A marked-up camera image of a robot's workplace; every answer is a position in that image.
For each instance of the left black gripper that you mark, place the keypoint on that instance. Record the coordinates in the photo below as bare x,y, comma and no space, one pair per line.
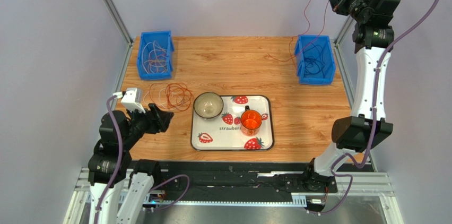
161,121

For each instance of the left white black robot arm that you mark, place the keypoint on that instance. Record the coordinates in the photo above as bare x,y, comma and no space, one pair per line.
116,196

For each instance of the grey ceramic bowl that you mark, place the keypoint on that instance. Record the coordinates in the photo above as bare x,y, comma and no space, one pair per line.
208,105

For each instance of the right blue plastic bin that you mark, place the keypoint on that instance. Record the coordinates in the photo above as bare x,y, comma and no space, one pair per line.
315,60

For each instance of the blue plastic bin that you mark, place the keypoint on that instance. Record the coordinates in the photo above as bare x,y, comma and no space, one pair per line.
155,56
315,60

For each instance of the white strawberry tray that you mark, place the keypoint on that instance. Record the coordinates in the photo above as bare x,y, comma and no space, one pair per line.
223,132

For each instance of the left blue plastic bin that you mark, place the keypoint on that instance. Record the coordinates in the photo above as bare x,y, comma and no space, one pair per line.
155,56

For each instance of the orange translucent mug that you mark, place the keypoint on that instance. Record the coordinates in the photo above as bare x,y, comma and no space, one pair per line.
251,121

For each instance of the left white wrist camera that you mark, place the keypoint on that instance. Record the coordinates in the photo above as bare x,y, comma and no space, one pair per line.
131,99

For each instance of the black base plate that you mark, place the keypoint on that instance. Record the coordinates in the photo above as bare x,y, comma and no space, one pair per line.
170,170

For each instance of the left aluminium frame post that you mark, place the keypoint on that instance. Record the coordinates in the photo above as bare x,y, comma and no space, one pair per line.
119,22

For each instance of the aluminium frame post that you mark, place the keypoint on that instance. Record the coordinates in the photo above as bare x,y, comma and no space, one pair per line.
119,22
344,29

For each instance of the aluminium front rail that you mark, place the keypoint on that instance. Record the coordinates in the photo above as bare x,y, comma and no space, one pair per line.
250,187

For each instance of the right aluminium frame post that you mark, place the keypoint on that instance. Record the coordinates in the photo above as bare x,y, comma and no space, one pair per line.
344,29

